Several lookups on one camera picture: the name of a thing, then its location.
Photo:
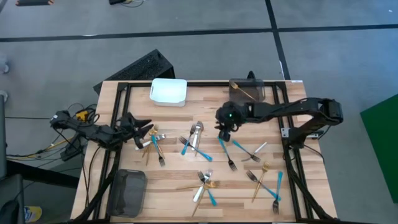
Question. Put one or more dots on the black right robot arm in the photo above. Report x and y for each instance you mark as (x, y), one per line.
(280, 111)

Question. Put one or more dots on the black chair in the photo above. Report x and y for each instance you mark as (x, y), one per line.
(11, 199)

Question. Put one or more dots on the translucent grey plastic bin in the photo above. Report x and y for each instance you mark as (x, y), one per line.
(241, 100)
(127, 193)

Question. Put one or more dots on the black orange-edged floor ramp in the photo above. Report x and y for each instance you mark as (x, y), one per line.
(34, 2)

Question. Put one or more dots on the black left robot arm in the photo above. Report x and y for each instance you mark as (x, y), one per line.
(93, 132)

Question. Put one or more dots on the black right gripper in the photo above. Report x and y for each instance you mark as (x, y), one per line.
(231, 115)

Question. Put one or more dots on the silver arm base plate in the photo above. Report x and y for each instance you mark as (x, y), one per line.
(314, 135)

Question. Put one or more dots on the white plastic bin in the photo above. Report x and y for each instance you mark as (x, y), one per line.
(168, 91)

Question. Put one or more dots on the black power brick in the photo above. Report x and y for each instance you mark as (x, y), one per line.
(71, 151)

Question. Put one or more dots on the small black mount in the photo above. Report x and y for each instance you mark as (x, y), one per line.
(251, 76)

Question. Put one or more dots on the yellow plug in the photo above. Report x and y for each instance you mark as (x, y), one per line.
(82, 115)

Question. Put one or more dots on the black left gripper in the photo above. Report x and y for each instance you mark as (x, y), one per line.
(126, 133)

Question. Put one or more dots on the blue and yellow bag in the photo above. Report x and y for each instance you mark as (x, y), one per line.
(32, 214)

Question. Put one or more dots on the green panel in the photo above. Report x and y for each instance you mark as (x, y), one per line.
(382, 140)

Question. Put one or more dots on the white frame bracket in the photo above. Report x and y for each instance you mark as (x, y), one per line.
(285, 132)

